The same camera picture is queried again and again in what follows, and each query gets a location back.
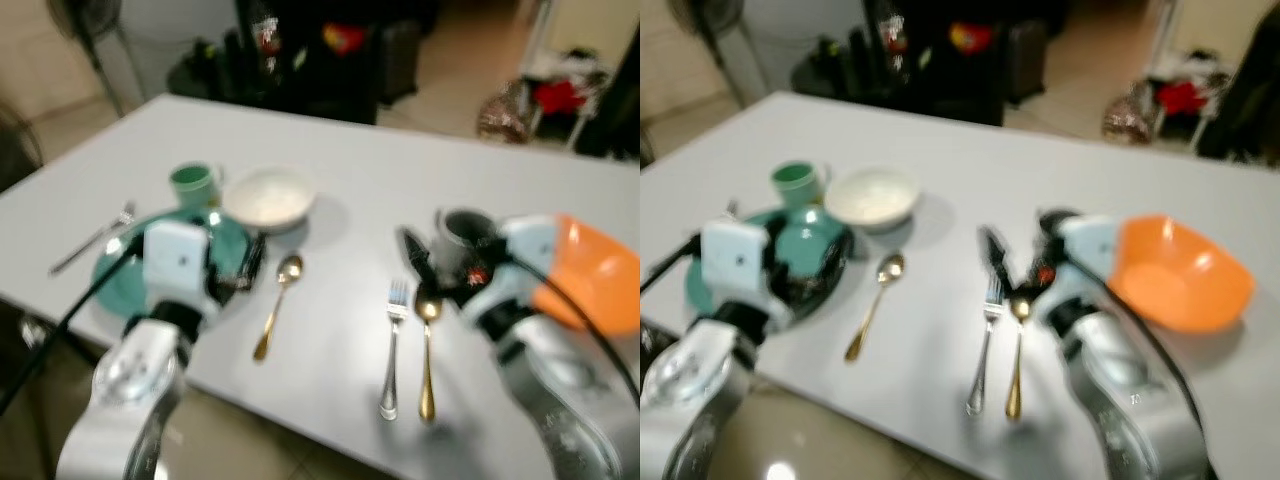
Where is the white rack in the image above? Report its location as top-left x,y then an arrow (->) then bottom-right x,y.
1143,0 -> 1238,153
518,0 -> 613,153

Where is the black standing fan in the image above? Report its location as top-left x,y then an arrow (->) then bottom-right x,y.
667,0 -> 749,101
44,0 -> 129,113

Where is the red cloth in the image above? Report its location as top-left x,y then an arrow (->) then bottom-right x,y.
530,78 -> 591,117
1155,80 -> 1212,117

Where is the white bowl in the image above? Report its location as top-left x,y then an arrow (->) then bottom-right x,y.
824,165 -> 922,234
222,167 -> 319,234

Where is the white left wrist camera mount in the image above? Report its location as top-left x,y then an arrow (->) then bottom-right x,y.
700,217 -> 771,299
143,221 -> 212,307

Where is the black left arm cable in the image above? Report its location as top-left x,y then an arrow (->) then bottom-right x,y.
640,234 -> 703,297
0,236 -> 147,416

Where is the green plate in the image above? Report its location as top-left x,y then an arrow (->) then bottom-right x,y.
92,206 -> 263,317
685,205 -> 857,325

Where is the orange bowl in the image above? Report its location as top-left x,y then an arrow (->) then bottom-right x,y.
1107,214 -> 1257,334
530,214 -> 641,333

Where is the red and yellow packet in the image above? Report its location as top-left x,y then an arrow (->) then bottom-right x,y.
321,22 -> 368,55
947,22 -> 997,55

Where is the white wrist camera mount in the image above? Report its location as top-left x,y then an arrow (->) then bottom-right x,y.
492,214 -> 566,323
1058,216 -> 1129,313
700,217 -> 771,299
143,221 -> 212,307

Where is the silver fork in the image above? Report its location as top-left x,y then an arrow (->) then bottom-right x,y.
49,202 -> 138,277
378,279 -> 412,422
965,277 -> 1005,418

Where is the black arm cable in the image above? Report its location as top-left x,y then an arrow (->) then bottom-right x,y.
1062,252 -> 1216,471
495,240 -> 641,401
0,236 -> 147,416
640,234 -> 703,297

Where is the black low cabinet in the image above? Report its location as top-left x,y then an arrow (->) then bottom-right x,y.
165,0 -> 421,127
790,0 -> 1047,127

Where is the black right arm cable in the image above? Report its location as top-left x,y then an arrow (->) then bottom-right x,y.
495,240 -> 641,401
1062,252 -> 1216,471

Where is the gold spoon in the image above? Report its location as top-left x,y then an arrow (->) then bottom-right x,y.
1004,295 -> 1034,422
252,254 -> 305,363
414,290 -> 445,424
844,252 -> 907,364

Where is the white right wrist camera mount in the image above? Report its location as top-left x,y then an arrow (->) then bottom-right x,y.
1058,216 -> 1129,313
492,214 -> 566,323

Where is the black suitcase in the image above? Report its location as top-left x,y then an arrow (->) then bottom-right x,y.
1004,18 -> 1048,103
377,18 -> 422,103

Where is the brown patterned bag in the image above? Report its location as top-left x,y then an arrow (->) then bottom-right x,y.
1102,80 -> 1158,144
477,80 -> 533,144

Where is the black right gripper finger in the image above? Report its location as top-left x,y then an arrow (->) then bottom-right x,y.
982,226 -> 1017,293
399,227 -> 438,294

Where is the green mug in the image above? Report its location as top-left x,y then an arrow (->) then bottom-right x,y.
169,163 -> 225,211
771,161 -> 831,212

